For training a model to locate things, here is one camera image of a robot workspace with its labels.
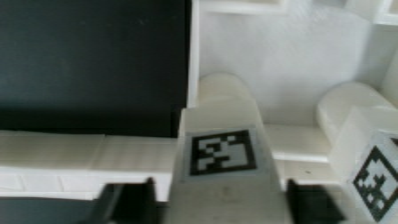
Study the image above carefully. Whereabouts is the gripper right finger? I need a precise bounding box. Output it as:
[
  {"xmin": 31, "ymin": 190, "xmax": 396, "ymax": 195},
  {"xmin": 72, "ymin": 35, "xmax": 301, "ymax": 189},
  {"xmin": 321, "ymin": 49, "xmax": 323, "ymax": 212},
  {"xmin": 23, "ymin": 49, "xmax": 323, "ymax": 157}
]
[{"xmin": 285, "ymin": 179, "xmax": 346, "ymax": 224}]

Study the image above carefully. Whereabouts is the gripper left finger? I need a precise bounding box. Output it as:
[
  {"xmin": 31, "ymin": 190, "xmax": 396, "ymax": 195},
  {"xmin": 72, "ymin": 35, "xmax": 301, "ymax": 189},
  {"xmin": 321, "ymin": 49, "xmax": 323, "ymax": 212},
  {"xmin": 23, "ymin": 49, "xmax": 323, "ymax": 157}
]
[{"xmin": 86, "ymin": 179, "xmax": 158, "ymax": 224}]

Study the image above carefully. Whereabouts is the white chair leg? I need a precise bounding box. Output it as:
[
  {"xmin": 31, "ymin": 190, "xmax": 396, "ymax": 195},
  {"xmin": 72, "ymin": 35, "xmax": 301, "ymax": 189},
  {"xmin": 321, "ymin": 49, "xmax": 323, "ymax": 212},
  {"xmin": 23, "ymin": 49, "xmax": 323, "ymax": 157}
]
[
  {"xmin": 165, "ymin": 73, "xmax": 293, "ymax": 224},
  {"xmin": 316, "ymin": 82, "xmax": 398, "ymax": 224}
]

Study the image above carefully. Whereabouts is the white chair seat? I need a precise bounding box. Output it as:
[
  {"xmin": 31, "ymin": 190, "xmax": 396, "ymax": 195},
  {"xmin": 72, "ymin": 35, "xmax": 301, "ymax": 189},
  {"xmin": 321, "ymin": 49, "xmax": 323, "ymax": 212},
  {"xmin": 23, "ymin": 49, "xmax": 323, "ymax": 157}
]
[{"xmin": 186, "ymin": 0, "xmax": 398, "ymax": 165}]

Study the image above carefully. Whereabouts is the white U-shaped fence wall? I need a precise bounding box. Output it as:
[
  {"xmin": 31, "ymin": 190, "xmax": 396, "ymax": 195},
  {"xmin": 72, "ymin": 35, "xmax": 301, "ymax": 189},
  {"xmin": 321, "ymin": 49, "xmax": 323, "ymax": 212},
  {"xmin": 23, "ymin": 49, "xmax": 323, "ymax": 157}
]
[{"xmin": 0, "ymin": 127, "xmax": 341, "ymax": 200}]

